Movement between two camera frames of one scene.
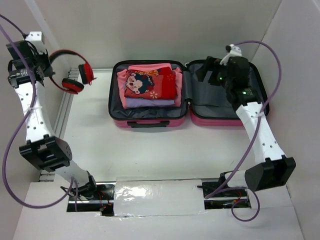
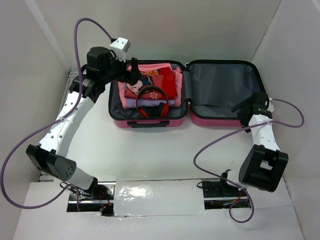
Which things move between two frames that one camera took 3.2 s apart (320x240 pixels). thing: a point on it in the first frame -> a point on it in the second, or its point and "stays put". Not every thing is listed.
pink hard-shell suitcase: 206,104 stays put
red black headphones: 70,85 -> 160,111
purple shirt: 143,102 stays put
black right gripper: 213,72 -> 249,110
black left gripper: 45,55 -> 125,78
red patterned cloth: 160,83 stays put
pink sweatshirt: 121,75 stays put
